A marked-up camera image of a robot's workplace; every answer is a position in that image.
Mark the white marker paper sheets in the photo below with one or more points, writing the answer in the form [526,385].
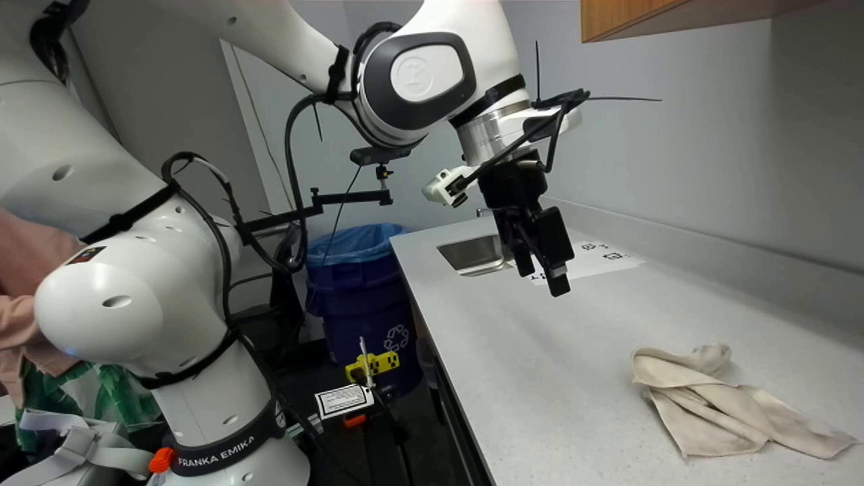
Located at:
[603,255]

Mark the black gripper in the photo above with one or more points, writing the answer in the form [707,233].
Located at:
[513,190]

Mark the white label tag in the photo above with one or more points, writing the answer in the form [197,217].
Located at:
[341,401]

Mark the person in pink top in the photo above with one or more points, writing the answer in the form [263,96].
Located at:
[23,260]

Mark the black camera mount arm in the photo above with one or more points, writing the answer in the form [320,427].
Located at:
[341,198]

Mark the wooden wall cabinet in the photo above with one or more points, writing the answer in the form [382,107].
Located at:
[629,16]

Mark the blue recycling bin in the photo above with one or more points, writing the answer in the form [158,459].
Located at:
[360,297]

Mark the white cloth towel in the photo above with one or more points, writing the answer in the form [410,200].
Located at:
[718,405]

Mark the small black camera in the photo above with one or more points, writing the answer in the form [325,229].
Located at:
[372,155]

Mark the steel sink basin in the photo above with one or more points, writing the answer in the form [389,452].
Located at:
[474,255]

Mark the orange round knob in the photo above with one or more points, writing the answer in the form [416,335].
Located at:
[159,459]

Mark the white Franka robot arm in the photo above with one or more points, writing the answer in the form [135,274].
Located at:
[179,297]

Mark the yellow clamp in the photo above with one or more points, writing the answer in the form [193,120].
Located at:
[372,364]

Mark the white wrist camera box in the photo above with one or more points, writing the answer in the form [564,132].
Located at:
[443,186]

